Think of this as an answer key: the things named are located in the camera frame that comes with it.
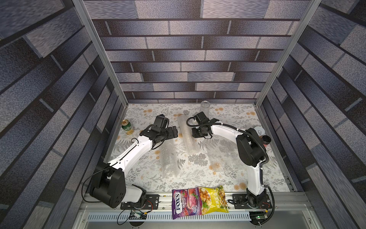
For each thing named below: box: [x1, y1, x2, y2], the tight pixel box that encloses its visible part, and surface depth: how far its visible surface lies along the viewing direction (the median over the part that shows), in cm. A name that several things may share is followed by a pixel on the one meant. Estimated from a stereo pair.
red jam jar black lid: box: [261, 135, 272, 147], surface depth 92 cm
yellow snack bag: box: [198, 185, 230, 216], surface depth 73 cm
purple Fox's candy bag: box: [171, 187, 203, 220], surface depth 73 cm
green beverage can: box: [121, 119, 133, 132], surface depth 97 cm
